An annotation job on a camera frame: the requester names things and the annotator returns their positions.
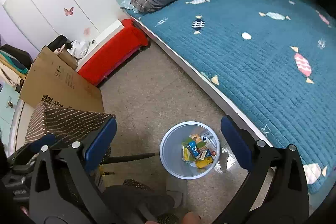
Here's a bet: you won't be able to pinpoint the red covered bench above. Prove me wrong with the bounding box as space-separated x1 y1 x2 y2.
78 19 149 86

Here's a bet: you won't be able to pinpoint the white trash bin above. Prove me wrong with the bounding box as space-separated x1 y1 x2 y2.
159 121 221 180

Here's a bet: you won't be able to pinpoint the brown polka dot tablecloth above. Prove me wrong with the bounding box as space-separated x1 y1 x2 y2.
25 102 115 144

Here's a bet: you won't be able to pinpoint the teal quilted bed cover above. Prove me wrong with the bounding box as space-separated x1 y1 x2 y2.
133 0 335 194

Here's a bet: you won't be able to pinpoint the large cardboard box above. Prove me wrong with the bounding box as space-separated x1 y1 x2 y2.
20 46 104 113

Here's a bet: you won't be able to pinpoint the hanging folded clothes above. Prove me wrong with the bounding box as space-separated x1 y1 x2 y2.
1 44 33 92

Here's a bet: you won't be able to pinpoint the blue snack wrapper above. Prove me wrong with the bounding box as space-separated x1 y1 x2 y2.
186 141 201 160

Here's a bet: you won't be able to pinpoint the white bed frame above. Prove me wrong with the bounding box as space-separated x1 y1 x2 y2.
126 14 273 147

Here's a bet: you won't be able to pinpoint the white plastic bag on bench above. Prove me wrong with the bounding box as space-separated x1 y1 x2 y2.
67 40 90 59

